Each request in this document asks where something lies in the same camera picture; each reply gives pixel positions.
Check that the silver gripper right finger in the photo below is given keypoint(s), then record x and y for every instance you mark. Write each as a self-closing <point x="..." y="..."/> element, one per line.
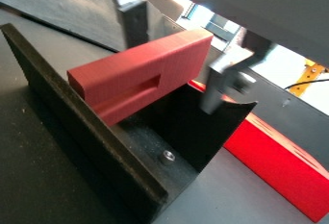
<point x="226" y="73"/>

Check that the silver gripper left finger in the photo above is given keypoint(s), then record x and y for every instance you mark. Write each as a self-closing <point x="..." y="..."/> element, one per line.
<point x="132" y="18"/>

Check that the red double-square block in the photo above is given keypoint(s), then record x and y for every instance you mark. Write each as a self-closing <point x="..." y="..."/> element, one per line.
<point x="122" y="83"/>

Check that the red shape-sorting board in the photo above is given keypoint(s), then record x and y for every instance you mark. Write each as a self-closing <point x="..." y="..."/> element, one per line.
<point x="283" y="165"/>

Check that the black curved holder stand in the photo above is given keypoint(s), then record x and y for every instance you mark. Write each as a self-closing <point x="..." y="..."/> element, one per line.
<point x="154" y="151"/>

